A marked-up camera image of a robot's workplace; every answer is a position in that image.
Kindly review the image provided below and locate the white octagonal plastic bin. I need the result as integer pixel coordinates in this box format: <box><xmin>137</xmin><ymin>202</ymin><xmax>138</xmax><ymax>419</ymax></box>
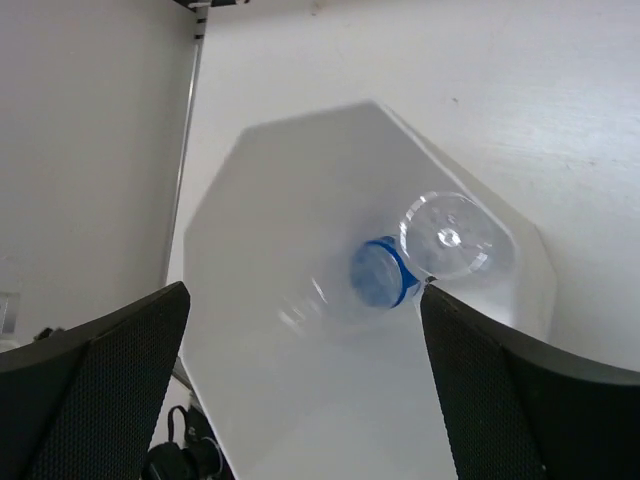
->
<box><xmin>183</xmin><ymin>101</ymin><xmax>557</xmax><ymax>479</ymax></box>

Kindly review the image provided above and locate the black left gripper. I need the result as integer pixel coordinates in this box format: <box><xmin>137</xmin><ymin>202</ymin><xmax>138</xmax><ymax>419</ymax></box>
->
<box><xmin>141</xmin><ymin>405</ymin><xmax>233</xmax><ymax>480</ymax></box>

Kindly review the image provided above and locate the blue label Pocari bottle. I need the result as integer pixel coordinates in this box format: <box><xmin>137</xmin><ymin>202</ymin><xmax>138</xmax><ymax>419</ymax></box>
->
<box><xmin>279</xmin><ymin>191</ymin><xmax>517</xmax><ymax>326</ymax></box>

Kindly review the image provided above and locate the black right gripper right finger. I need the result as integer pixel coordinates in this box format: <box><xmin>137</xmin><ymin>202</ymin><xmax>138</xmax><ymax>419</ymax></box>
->
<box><xmin>420</xmin><ymin>284</ymin><xmax>639</xmax><ymax>479</ymax></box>

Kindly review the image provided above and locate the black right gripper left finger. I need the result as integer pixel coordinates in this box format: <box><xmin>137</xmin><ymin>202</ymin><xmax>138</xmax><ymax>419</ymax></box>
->
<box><xmin>1</xmin><ymin>282</ymin><xmax>190</xmax><ymax>479</ymax></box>

